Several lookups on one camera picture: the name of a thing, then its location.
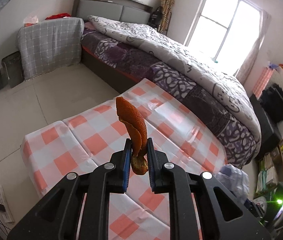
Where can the window with white frame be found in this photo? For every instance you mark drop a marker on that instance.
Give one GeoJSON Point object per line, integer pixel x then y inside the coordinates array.
{"type": "Point", "coordinates": [223, 33]}

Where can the white power strip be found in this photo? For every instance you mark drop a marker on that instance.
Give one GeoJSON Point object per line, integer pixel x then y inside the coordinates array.
{"type": "Point", "coordinates": [6, 214]}

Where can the grey checkered covered nightstand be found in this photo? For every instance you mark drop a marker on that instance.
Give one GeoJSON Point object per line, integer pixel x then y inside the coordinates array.
{"type": "Point", "coordinates": [49, 45]}

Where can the grey padded bed headboard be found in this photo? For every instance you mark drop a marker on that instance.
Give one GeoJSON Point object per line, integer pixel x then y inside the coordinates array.
{"type": "Point", "coordinates": [130, 11]}

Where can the red white checkered tablecloth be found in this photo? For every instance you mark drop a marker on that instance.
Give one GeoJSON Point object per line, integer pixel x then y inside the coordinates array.
{"type": "Point", "coordinates": [87, 140]}

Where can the beige plaid hanging coat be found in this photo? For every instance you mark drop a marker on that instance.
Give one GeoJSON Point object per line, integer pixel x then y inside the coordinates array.
{"type": "Point", "coordinates": [166, 13]}

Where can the black small trash can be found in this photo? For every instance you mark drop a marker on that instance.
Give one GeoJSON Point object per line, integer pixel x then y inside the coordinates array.
{"type": "Point", "coordinates": [13, 68]}

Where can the orange peel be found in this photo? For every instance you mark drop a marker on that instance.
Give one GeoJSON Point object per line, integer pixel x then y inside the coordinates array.
{"type": "Point", "coordinates": [136, 128]}

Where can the black storage bench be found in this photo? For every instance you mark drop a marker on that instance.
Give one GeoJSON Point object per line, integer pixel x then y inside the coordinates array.
{"type": "Point", "coordinates": [270, 134]}

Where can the black handbag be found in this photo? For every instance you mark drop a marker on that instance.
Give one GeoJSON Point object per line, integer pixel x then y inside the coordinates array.
{"type": "Point", "coordinates": [155, 18]}

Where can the white grey patterned quilt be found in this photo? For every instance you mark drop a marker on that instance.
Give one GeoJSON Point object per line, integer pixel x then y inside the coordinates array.
{"type": "Point", "coordinates": [225, 88]}

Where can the pile of black clothes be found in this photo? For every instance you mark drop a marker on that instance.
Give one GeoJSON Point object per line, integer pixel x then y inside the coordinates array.
{"type": "Point", "coordinates": [271, 101]}

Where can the crumpled blue grey wrapper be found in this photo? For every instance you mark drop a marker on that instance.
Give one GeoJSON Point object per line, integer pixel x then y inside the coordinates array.
{"type": "Point", "coordinates": [235, 180]}

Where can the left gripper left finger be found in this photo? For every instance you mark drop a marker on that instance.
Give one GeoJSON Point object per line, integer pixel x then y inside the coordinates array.
{"type": "Point", "coordinates": [77, 207]}

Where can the purple patterned bed sheet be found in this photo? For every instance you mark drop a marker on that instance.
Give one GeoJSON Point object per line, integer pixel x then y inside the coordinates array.
{"type": "Point", "coordinates": [122, 66]}

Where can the wooden bookshelf with books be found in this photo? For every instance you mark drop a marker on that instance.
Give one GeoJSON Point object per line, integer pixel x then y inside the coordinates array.
{"type": "Point", "coordinates": [271, 170]}

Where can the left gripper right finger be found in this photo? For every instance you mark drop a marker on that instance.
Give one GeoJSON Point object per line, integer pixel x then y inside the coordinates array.
{"type": "Point", "coordinates": [200, 207]}

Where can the pink sheer curtain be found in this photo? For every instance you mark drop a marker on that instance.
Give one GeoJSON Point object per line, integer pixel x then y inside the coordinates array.
{"type": "Point", "coordinates": [247, 65]}

